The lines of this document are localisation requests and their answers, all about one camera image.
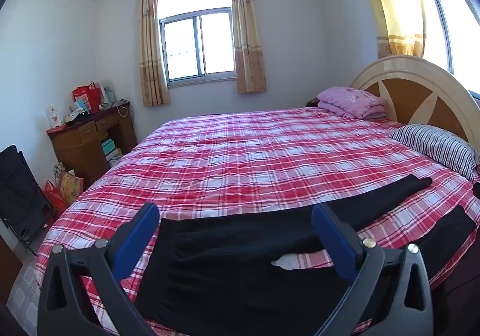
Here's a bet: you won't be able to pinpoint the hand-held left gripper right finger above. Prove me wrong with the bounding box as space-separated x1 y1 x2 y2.
311 203 434 336

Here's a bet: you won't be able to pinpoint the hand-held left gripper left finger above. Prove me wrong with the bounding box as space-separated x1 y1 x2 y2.
37 202 161 336

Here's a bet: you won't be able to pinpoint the black pants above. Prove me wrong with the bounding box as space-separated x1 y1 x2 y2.
133 174 478 327

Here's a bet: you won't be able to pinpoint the patterned paper bag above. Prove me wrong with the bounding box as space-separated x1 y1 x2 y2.
58 171 84 205

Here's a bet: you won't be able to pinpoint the red plastic bag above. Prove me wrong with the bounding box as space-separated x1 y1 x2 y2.
43 180 68 218

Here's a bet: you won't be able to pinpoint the stack of teal boxes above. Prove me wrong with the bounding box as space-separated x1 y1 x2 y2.
100 138 122 168

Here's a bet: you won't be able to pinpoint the brown wooden desk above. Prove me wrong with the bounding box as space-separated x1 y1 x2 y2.
46 101 139 187

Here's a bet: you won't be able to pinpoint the red plaid bed sheet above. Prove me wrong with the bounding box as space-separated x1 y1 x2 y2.
35 107 480 336

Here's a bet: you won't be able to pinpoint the black folding chair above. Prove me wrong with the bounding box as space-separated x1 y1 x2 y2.
0 145 53 256

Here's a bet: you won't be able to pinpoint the striped pillow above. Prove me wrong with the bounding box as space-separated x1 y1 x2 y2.
389 124 479 183

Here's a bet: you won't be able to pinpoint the pink folded quilt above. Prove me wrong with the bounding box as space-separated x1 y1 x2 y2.
317 86 389 120

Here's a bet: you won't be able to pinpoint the white card box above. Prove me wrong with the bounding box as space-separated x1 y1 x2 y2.
47 105 64 128

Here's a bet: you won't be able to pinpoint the red gift bag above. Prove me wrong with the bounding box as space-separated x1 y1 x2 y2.
72 82 103 110

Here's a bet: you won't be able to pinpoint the cream and brown headboard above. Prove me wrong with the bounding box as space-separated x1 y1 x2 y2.
349 56 480 151

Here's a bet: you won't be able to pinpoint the beige floral curtain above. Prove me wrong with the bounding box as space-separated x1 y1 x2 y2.
139 0 171 107
230 0 268 94

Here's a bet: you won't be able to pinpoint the small sliding window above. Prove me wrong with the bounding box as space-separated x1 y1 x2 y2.
157 0 238 88

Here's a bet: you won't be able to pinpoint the large window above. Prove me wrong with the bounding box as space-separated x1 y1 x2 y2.
418 0 480 97

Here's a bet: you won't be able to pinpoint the yellow patterned curtain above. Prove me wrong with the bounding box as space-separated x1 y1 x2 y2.
350 0 427 59

